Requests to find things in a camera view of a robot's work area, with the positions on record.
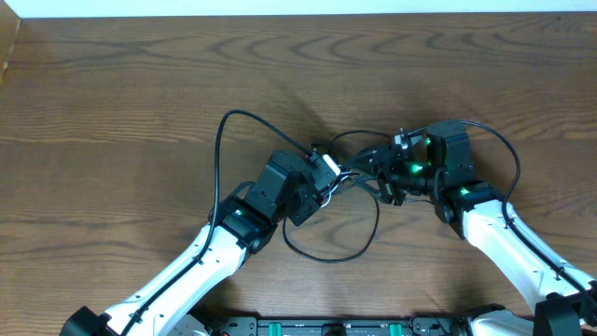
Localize black usb cable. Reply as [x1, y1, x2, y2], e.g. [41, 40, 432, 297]
[326, 170, 397, 204]

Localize white usb cable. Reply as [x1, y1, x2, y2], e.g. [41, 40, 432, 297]
[319, 171, 355, 209]

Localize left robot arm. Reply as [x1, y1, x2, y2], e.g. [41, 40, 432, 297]
[60, 150, 340, 336]

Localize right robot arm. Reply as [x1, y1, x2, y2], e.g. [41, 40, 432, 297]
[347, 120, 596, 335]

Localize left camera cable black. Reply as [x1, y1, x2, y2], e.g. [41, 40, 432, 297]
[121, 109, 310, 336]

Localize camera cable black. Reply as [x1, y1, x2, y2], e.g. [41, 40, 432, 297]
[404, 119, 596, 324]
[121, 109, 310, 336]

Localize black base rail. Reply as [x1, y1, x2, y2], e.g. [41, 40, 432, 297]
[176, 305, 528, 336]

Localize right camera cable black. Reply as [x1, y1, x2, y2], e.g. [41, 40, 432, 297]
[404, 119, 596, 324]

